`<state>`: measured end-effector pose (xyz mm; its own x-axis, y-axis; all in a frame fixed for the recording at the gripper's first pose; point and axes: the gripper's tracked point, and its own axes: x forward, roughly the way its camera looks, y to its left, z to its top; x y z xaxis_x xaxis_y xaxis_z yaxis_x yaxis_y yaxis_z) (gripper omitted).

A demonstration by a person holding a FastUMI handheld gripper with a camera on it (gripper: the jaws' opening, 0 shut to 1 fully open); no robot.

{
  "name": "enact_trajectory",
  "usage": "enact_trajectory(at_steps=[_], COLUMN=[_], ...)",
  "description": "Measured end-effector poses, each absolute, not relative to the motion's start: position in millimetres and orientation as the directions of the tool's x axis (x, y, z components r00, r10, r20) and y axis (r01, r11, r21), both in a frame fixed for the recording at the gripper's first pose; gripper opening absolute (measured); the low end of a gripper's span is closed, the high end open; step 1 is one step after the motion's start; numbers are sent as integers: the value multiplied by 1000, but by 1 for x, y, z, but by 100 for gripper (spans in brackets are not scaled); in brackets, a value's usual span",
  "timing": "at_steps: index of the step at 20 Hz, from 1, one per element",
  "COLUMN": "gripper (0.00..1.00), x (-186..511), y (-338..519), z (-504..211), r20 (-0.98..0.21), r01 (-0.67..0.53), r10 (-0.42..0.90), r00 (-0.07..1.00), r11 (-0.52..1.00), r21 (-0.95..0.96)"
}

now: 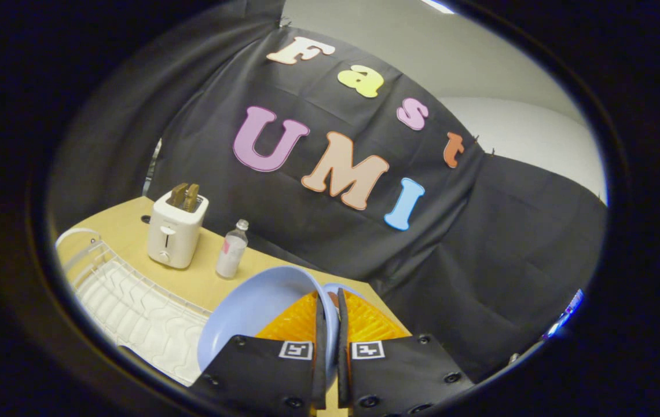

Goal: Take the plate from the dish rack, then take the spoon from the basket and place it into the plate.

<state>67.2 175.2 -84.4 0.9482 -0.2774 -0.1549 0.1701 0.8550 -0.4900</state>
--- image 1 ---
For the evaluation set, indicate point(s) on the brown toast slice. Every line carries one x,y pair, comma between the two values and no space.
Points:
178,195
191,198

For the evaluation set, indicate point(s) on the light blue plate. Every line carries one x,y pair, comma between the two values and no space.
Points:
255,313

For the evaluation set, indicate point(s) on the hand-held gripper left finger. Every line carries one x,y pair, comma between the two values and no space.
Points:
319,353

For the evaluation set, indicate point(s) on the clear plastic bottle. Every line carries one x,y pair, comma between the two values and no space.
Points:
231,253

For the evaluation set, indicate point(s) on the black backdrop cloth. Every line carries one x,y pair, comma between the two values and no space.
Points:
307,174

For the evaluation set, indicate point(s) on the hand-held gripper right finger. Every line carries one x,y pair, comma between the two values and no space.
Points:
343,353

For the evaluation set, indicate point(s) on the white toaster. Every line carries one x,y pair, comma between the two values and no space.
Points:
172,234

